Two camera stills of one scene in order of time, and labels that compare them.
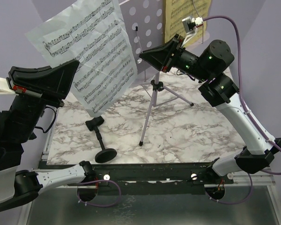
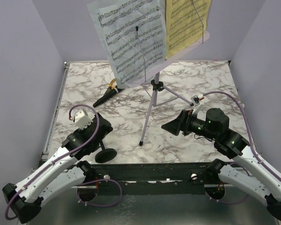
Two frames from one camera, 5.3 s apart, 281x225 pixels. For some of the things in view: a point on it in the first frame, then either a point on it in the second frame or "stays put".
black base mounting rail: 156,178 stays put
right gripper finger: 164,51 → 174,126
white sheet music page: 96,33 → 134,33
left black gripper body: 27,87 → 84,131
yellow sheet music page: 175,11 stays put
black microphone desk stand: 105,154 stays put
